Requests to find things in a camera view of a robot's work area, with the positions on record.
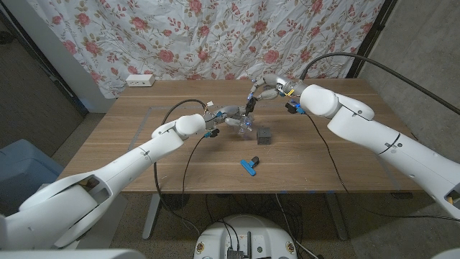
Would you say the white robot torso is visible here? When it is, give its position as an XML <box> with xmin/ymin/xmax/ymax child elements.
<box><xmin>193</xmin><ymin>214</ymin><xmax>298</xmax><ymax>259</ymax></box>

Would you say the black backdrop stand pole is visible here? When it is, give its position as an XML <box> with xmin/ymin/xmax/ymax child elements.
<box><xmin>0</xmin><ymin>6</ymin><xmax>89</xmax><ymax>118</ymax></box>
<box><xmin>346</xmin><ymin>0</ymin><xmax>399</xmax><ymax>79</ymax></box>

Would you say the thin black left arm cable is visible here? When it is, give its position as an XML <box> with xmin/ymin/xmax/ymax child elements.
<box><xmin>181</xmin><ymin>135</ymin><xmax>206</xmax><ymax>224</ymax></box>

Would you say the black round floor object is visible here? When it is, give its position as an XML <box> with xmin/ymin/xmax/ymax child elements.
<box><xmin>160</xmin><ymin>193</ymin><xmax>190</xmax><ymax>212</ymax></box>

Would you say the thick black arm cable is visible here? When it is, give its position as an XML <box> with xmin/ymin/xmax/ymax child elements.
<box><xmin>300</xmin><ymin>53</ymin><xmax>460</xmax><ymax>116</ymax></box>
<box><xmin>153</xmin><ymin>99</ymin><xmax>208</xmax><ymax>235</ymax></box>

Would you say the blue and black clip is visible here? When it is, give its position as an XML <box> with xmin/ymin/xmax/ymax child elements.
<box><xmin>240</xmin><ymin>155</ymin><xmax>260</xmax><ymax>177</ymax></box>

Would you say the white power strip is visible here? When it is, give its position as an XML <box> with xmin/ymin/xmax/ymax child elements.
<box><xmin>125</xmin><ymin>73</ymin><xmax>156</xmax><ymax>88</ymax></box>

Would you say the dark grey block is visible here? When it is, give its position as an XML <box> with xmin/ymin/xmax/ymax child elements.
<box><xmin>256</xmin><ymin>126</ymin><xmax>272</xmax><ymax>145</ymax></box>

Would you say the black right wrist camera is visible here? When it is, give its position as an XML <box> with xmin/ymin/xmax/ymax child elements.
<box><xmin>285</xmin><ymin>101</ymin><xmax>306</xmax><ymax>115</ymax></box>

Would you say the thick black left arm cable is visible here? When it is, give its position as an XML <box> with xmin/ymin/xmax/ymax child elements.
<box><xmin>153</xmin><ymin>99</ymin><xmax>208</xmax><ymax>235</ymax></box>

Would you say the clear plastic spray bottle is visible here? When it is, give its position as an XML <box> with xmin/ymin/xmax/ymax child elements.
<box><xmin>236</xmin><ymin>114</ymin><xmax>254</xmax><ymax>138</ymax></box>

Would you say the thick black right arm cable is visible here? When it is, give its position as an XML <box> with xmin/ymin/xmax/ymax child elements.
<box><xmin>300</xmin><ymin>53</ymin><xmax>460</xmax><ymax>116</ymax></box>

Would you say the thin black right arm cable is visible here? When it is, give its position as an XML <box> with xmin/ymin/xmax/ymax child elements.
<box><xmin>305</xmin><ymin>113</ymin><xmax>460</xmax><ymax>220</ymax></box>

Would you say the white table leg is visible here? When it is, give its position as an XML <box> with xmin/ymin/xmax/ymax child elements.
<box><xmin>142</xmin><ymin>193</ymin><xmax>162</xmax><ymax>241</ymax></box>
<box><xmin>325</xmin><ymin>192</ymin><xmax>349</xmax><ymax>241</ymax></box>

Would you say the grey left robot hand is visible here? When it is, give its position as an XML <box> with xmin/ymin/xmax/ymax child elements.
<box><xmin>204</xmin><ymin>105</ymin><xmax>254</xmax><ymax>132</ymax></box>

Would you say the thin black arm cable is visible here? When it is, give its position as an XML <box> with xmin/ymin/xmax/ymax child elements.
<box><xmin>305</xmin><ymin>113</ymin><xmax>460</xmax><ymax>220</ymax></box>
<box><xmin>181</xmin><ymin>135</ymin><xmax>206</xmax><ymax>224</ymax></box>

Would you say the blue plastic bin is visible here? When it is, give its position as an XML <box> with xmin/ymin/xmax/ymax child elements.
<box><xmin>0</xmin><ymin>139</ymin><xmax>65</xmax><ymax>217</ymax></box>

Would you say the floral backdrop cloth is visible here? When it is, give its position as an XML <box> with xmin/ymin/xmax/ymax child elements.
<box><xmin>27</xmin><ymin>0</ymin><xmax>386</xmax><ymax>99</ymax></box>

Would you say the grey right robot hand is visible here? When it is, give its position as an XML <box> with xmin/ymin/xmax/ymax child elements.
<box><xmin>247</xmin><ymin>73</ymin><xmax>308</xmax><ymax>104</ymax></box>

